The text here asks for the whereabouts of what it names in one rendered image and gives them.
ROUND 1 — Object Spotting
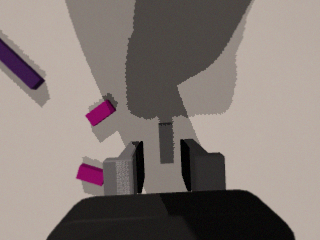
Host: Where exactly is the dark magenta block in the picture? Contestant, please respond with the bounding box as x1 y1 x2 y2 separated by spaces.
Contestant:
85 100 116 126
76 163 104 186

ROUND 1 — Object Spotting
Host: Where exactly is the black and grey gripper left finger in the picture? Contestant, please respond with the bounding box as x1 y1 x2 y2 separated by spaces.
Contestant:
102 141 145 196

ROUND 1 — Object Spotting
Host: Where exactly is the dark purple rod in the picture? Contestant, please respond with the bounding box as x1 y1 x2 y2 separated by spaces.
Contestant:
0 38 45 90

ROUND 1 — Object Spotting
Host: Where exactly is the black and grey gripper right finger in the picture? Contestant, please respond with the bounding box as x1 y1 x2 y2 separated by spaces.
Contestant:
180 139 226 192

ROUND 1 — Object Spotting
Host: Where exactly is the grey rectangular bar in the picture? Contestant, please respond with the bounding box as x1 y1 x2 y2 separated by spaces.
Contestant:
158 122 174 164

